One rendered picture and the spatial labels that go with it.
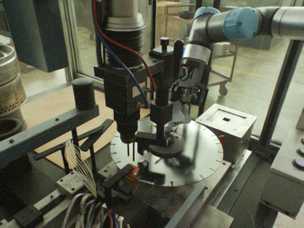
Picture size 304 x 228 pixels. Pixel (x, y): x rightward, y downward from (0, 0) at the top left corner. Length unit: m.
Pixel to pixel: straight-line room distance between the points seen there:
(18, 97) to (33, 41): 0.61
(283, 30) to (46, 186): 0.78
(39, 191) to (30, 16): 0.50
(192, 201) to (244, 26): 0.41
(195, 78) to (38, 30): 0.41
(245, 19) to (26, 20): 0.47
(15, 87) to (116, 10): 0.74
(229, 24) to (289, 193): 0.52
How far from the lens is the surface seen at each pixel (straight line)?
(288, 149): 0.93
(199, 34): 0.73
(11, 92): 1.09
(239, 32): 0.65
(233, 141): 0.93
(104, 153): 1.03
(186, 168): 0.66
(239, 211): 0.87
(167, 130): 0.70
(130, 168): 0.61
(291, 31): 0.72
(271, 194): 0.89
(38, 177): 0.87
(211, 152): 0.73
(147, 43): 1.22
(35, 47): 0.54
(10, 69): 1.08
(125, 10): 0.43
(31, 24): 0.52
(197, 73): 0.70
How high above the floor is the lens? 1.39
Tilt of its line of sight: 31 degrees down
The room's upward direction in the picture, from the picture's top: 1 degrees clockwise
